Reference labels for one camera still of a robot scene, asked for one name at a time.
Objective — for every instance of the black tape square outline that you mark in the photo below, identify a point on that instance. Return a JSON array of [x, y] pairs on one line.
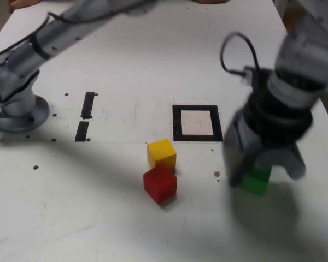
[[177, 122]]

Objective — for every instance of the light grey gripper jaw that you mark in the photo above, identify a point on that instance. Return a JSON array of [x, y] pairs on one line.
[[287, 155]]

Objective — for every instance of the person's right hand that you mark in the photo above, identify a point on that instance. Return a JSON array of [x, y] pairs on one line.
[[23, 4]]

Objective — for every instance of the person's left hand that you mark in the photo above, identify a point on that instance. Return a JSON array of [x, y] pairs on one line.
[[210, 1]]

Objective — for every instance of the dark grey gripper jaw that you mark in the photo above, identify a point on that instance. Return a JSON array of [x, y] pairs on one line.
[[237, 147]]

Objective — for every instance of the green cube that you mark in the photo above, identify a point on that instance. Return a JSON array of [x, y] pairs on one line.
[[255, 183]]

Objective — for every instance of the yellow cube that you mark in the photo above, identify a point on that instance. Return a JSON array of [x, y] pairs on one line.
[[161, 152]]

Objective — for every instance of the black tape strip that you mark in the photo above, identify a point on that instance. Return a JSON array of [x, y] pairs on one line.
[[88, 105]]

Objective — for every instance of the red cube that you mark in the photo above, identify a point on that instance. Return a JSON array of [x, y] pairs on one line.
[[160, 183]]

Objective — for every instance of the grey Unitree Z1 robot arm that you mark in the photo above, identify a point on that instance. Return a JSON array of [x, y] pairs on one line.
[[16, 82]]

